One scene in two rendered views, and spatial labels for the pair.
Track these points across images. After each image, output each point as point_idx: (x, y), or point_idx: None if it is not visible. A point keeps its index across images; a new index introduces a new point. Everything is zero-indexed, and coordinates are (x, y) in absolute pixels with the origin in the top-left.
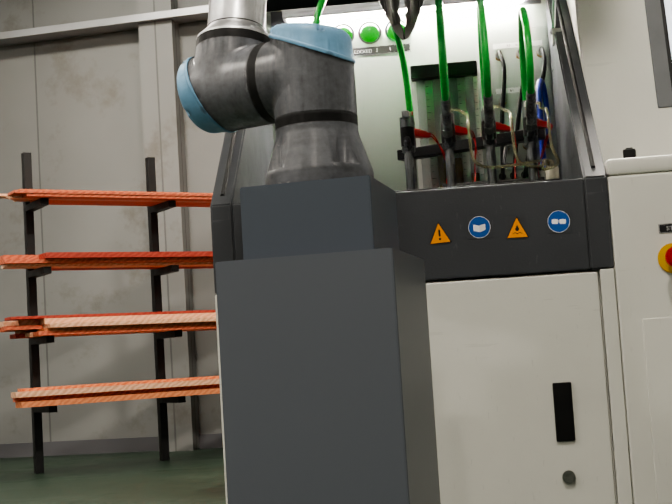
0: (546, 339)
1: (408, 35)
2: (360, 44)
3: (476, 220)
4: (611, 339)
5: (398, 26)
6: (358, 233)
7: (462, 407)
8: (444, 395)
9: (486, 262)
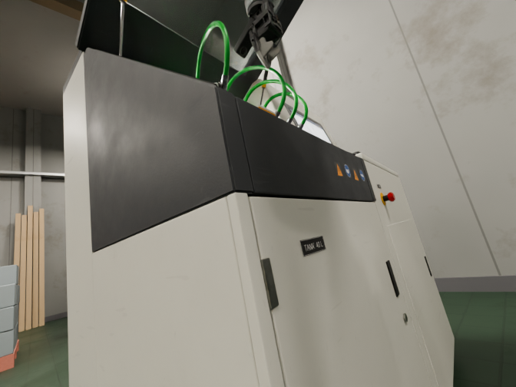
0: (377, 236)
1: (269, 67)
2: None
3: (345, 167)
4: (386, 236)
5: (265, 59)
6: None
7: (375, 286)
8: (368, 280)
9: (354, 191)
